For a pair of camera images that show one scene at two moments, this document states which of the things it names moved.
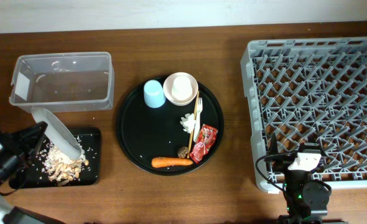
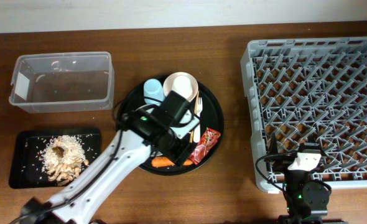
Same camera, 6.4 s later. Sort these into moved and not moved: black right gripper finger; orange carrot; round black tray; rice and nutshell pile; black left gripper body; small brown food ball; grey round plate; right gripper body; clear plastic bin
Moved: black left gripper body; small brown food ball; grey round plate
Not moved: right gripper body; orange carrot; round black tray; clear plastic bin; black right gripper finger; rice and nutshell pile
